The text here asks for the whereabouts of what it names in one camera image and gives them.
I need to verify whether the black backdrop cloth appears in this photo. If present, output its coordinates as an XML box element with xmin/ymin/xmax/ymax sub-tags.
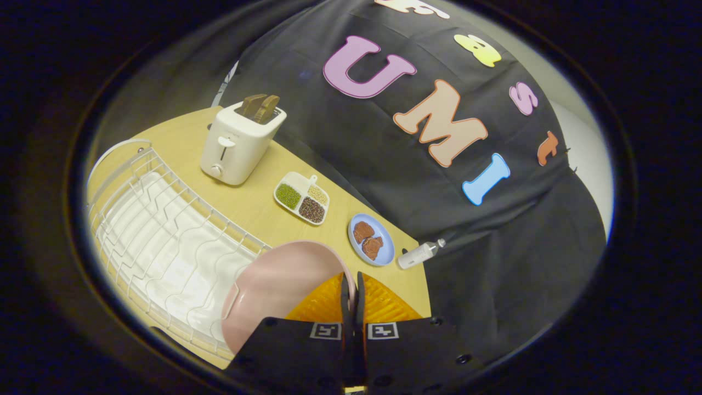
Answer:
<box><xmin>218</xmin><ymin>0</ymin><xmax>608</xmax><ymax>363</ymax></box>

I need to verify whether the white toaster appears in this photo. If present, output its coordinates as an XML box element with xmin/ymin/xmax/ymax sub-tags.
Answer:
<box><xmin>200</xmin><ymin>101</ymin><xmax>287</xmax><ymax>186</ymax></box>

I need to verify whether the brown toast slice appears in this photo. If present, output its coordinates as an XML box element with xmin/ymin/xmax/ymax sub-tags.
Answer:
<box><xmin>256</xmin><ymin>95</ymin><xmax>280</xmax><ymax>125</ymax></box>
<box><xmin>242</xmin><ymin>94</ymin><xmax>268</xmax><ymax>119</ymax></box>

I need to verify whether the white small bottle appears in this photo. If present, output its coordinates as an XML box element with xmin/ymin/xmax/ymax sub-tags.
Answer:
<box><xmin>397</xmin><ymin>239</ymin><xmax>446</xmax><ymax>270</ymax></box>

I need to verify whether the blue plate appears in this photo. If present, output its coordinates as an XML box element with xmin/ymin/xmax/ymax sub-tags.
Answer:
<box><xmin>348</xmin><ymin>213</ymin><xmax>395</xmax><ymax>267</ymax></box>

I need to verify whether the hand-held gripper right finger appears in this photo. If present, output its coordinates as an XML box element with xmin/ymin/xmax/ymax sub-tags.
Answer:
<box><xmin>354</xmin><ymin>272</ymin><xmax>486</xmax><ymax>391</ymax></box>

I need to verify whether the white wire dish rack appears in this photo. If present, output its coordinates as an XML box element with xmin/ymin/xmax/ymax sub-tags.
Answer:
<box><xmin>86</xmin><ymin>139</ymin><xmax>273</xmax><ymax>363</ymax></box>

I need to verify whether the white divided bean tray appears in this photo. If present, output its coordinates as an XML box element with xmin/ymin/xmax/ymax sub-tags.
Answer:
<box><xmin>274</xmin><ymin>171</ymin><xmax>331</xmax><ymax>226</ymax></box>

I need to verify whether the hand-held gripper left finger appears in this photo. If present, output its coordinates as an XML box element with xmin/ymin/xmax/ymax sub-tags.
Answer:
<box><xmin>226</xmin><ymin>273</ymin><xmax>354</xmax><ymax>389</ymax></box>

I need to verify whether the pink plate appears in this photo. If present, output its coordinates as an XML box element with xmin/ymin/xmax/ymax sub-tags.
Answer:
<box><xmin>220</xmin><ymin>240</ymin><xmax>357</xmax><ymax>355</ymax></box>

